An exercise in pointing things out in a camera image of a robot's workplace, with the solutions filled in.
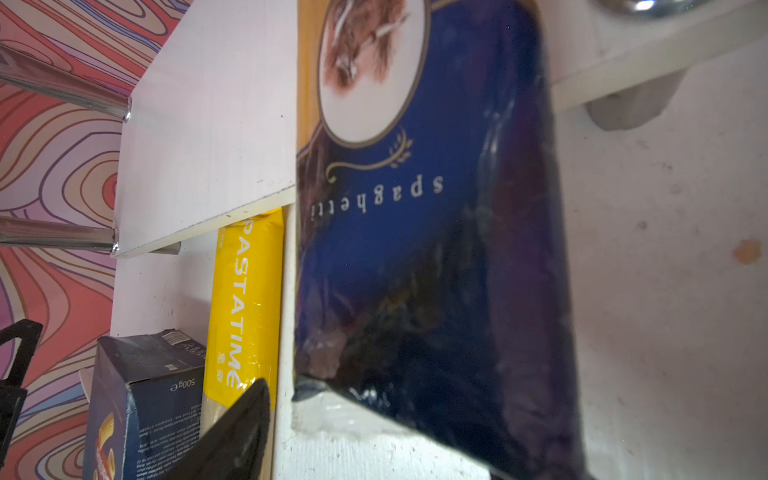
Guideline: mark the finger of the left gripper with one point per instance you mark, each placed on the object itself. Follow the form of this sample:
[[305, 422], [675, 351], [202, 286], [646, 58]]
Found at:
[[13, 394]]

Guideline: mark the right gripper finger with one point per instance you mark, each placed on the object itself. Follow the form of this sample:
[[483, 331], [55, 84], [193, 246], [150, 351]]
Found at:
[[234, 447]]

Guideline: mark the dark blue spaghetti bag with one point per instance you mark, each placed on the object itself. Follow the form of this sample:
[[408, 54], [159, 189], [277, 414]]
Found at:
[[432, 279]]

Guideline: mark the white two-tier shelf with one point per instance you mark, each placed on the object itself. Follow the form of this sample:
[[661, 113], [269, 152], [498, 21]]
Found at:
[[211, 129]]

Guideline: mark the blue Barilla rigatoni box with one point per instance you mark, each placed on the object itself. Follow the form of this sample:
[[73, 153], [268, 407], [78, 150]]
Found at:
[[145, 405]]

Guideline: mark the yellow Pastatime spaghetti bag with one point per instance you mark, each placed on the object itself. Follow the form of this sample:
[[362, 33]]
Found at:
[[245, 318]]

